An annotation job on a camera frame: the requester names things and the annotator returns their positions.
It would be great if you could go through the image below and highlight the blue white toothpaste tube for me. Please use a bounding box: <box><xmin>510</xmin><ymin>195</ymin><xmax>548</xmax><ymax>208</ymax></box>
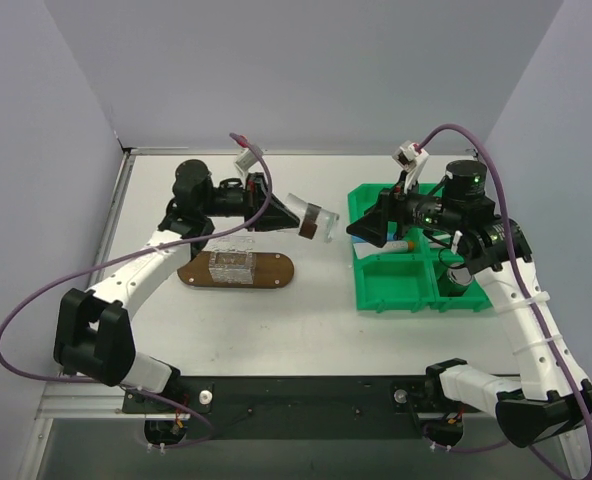
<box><xmin>352</xmin><ymin>240</ymin><xmax>416</xmax><ymax>260</ymax></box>

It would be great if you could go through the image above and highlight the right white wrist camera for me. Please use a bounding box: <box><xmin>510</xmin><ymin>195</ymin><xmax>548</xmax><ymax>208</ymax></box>
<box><xmin>392</xmin><ymin>141</ymin><xmax>429</xmax><ymax>193</ymax></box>

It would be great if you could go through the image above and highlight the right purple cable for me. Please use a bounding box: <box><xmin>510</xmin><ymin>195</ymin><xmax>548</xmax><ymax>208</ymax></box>
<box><xmin>415</xmin><ymin>123</ymin><xmax>592</xmax><ymax>480</ymax></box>

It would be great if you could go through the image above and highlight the green plastic divided bin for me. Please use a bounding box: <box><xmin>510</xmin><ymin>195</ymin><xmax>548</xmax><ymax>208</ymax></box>
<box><xmin>346</xmin><ymin>181</ymin><xmax>492</xmax><ymax>315</ymax></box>

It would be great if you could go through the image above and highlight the brown oval wooden tray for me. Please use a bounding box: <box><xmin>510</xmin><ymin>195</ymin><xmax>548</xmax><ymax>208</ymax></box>
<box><xmin>177</xmin><ymin>251</ymin><xmax>295</xmax><ymax>289</ymax></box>

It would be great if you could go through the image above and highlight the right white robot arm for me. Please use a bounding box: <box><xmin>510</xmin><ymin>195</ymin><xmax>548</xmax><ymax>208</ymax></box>
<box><xmin>347</xmin><ymin>160</ymin><xmax>592</xmax><ymax>448</ymax></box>

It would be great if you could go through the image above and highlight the clear plastic cup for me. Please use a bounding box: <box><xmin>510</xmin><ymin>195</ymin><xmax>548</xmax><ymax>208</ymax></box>
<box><xmin>285</xmin><ymin>194</ymin><xmax>340</xmax><ymax>243</ymax></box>

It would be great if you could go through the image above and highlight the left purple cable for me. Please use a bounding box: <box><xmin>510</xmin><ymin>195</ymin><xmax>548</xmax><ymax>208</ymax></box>
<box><xmin>0</xmin><ymin>131</ymin><xmax>277</xmax><ymax>449</ymax></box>

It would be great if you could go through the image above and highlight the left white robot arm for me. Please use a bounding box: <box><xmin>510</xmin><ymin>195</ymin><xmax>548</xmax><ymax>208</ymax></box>
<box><xmin>53</xmin><ymin>159</ymin><xmax>300</xmax><ymax>412</ymax></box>

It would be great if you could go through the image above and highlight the purple cable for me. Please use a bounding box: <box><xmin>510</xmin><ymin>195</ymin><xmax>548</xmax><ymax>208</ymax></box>
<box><xmin>0</xmin><ymin>131</ymin><xmax>277</xmax><ymax>449</ymax></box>
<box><xmin>415</xmin><ymin>123</ymin><xmax>592</xmax><ymax>480</ymax></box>

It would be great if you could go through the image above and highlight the black cylindrical cup in bin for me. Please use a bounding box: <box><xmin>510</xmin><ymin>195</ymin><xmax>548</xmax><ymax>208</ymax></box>
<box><xmin>441</xmin><ymin>264</ymin><xmax>474</xmax><ymax>297</ymax></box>

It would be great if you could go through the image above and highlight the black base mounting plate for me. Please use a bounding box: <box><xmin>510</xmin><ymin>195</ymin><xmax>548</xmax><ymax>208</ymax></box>
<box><xmin>120</xmin><ymin>374</ymin><xmax>483</xmax><ymax>442</ymax></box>

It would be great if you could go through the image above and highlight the clear acrylic organizer box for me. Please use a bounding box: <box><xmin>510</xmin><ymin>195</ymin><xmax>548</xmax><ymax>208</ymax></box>
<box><xmin>208</xmin><ymin>236</ymin><xmax>256</xmax><ymax>285</ymax></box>

